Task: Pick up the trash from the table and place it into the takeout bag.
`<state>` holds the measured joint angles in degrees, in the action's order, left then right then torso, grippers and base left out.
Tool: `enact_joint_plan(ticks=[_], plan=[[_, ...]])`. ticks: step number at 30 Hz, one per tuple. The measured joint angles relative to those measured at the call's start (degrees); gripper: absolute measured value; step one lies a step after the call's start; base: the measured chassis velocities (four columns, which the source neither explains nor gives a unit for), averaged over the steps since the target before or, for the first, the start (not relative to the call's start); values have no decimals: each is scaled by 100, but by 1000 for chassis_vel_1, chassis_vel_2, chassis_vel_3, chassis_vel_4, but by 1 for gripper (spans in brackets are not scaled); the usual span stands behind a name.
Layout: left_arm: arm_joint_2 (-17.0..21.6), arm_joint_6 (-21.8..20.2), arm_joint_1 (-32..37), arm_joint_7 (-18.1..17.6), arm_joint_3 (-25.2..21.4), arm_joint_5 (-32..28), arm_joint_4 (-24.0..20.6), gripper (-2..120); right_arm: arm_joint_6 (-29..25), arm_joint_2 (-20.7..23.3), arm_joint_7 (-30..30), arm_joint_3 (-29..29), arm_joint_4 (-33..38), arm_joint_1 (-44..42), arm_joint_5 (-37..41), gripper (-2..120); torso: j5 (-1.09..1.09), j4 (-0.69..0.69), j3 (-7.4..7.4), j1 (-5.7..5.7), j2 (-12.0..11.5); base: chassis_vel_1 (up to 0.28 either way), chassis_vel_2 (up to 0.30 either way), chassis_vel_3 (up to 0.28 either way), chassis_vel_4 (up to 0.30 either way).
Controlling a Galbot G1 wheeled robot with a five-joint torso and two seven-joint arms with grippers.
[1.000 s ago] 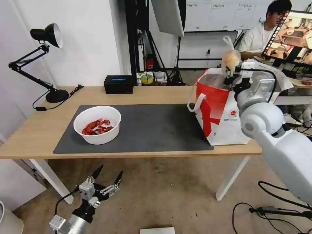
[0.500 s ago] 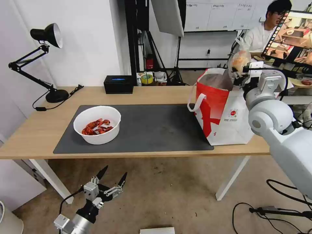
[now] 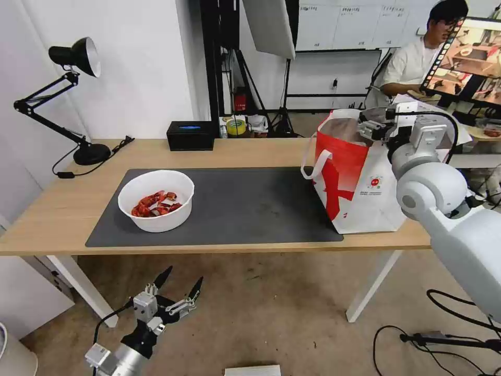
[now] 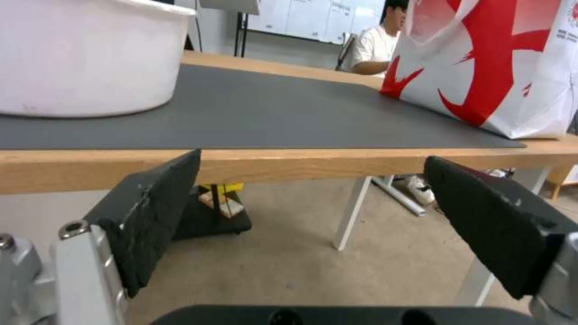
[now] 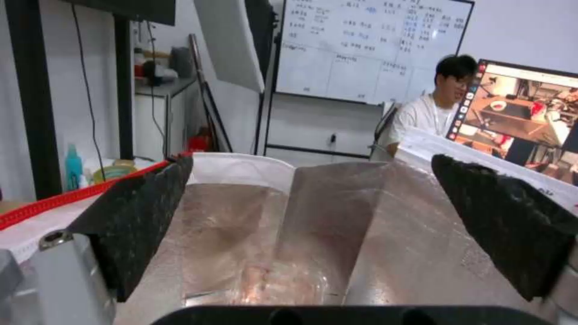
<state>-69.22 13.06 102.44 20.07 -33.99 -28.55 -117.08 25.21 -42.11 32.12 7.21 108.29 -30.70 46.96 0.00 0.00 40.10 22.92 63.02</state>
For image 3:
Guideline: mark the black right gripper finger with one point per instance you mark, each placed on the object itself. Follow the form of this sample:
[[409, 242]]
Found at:
[[373, 125], [370, 134]]

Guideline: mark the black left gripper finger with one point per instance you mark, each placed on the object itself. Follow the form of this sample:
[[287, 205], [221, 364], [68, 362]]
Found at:
[[163, 280], [195, 291]]

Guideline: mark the red and white takeout bag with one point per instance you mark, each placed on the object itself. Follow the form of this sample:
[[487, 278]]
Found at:
[[352, 184]]

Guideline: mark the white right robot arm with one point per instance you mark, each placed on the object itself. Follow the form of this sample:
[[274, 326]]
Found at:
[[430, 188]]

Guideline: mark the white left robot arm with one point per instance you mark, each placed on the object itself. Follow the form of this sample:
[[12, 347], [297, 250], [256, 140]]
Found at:
[[125, 362]]

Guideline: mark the white round plastic bowl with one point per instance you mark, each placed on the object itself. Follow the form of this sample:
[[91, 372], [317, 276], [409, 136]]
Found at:
[[156, 223]]

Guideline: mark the person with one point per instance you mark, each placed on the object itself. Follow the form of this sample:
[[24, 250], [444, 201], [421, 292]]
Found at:
[[409, 62]]

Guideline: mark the white table leg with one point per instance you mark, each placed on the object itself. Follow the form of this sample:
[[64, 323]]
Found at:
[[372, 288], [86, 291]]

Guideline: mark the black light stand tripod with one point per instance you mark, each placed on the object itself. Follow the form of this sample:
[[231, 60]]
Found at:
[[282, 113]]

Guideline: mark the wooden plate with food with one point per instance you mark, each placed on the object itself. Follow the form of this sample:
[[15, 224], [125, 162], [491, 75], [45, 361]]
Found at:
[[487, 133]]

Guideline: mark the dark grey desk mat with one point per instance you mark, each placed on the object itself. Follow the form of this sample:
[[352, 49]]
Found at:
[[242, 207]]

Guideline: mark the white robot front shell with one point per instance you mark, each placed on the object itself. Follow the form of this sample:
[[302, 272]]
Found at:
[[252, 371]]

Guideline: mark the black computer monitor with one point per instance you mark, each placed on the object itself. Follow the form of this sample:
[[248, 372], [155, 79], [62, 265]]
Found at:
[[465, 58]]

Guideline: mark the white whiteboard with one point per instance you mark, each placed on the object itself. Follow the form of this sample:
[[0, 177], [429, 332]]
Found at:
[[352, 23]]

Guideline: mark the white drawer cabinet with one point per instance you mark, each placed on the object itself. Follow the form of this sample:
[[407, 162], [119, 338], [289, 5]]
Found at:
[[27, 290]]

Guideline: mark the white round bin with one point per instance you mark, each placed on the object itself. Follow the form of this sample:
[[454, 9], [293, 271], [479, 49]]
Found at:
[[15, 352]]

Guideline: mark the yellow tape roll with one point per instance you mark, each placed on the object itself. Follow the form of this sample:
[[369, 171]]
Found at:
[[236, 127]]

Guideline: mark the red box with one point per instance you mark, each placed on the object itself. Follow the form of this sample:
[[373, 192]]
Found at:
[[240, 100]]

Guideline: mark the white photo softbox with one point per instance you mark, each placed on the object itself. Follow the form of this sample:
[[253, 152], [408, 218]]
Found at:
[[270, 27]]

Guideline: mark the black articulated desk lamp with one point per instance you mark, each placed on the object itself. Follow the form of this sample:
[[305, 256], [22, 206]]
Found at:
[[92, 153]]

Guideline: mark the black tissue box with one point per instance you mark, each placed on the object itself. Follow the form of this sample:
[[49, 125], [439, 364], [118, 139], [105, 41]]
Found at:
[[190, 137]]

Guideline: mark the black floor stand bar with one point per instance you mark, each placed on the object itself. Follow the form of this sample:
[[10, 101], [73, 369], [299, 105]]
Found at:
[[450, 339]]

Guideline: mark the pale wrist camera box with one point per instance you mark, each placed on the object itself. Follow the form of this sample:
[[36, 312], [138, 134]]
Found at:
[[144, 306], [406, 109]]

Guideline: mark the black metal rack frame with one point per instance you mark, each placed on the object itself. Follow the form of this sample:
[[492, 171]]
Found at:
[[219, 58]]

